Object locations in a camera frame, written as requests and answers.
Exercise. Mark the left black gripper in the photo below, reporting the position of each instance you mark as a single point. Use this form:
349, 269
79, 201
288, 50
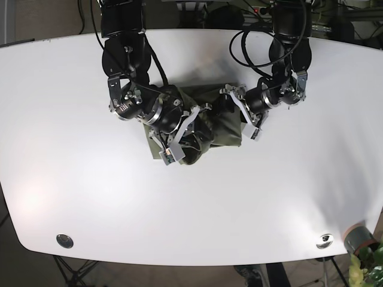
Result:
254, 104

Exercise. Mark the silver table grommet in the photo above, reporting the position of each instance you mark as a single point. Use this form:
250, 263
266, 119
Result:
64, 241
324, 241

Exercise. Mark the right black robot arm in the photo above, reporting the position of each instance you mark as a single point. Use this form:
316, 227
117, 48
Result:
139, 88

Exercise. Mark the left silver table grommet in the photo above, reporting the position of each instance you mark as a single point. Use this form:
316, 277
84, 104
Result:
64, 241

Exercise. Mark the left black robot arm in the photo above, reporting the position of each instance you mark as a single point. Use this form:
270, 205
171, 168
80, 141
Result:
284, 77

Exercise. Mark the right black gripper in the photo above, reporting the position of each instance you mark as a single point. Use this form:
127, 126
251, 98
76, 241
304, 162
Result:
178, 127

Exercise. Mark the right silver table grommet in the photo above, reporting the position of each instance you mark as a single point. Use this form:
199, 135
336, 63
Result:
324, 241

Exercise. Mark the grey plant pot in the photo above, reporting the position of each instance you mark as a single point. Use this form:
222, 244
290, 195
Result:
357, 237

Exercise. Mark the olive green T-shirt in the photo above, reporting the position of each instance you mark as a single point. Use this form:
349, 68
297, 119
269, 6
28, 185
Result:
226, 119

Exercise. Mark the green potted plant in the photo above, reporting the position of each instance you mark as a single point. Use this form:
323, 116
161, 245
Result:
366, 268

